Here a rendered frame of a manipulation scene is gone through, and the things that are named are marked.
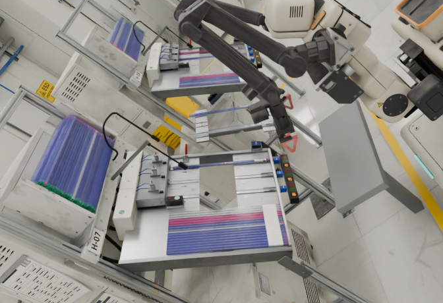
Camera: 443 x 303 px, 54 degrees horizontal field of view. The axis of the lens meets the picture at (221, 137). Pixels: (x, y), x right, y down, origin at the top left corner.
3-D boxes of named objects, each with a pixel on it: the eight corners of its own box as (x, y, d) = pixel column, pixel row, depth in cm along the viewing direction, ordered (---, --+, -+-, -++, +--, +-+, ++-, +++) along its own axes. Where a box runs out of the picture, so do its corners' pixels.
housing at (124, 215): (147, 170, 236) (142, 149, 227) (136, 239, 195) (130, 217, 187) (132, 171, 236) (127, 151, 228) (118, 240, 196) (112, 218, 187)
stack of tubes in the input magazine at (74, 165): (115, 139, 221) (68, 111, 210) (95, 211, 180) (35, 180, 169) (101, 155, 226) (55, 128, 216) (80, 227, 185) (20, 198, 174)
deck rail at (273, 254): (291, 255, 181) (291, 246, 177) (292, 259, 179) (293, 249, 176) (121, 269, 181) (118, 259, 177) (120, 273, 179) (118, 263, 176)
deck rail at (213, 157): (269, 157, 236) (269, 147, 233) (269, 159, 235) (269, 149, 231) (140, 167, 237) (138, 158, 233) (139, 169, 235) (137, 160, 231)
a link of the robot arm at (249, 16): (179, -14, 175) (181, -13, 184) (171, 20, 179) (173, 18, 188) (285, 16, 179) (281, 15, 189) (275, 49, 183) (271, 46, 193)
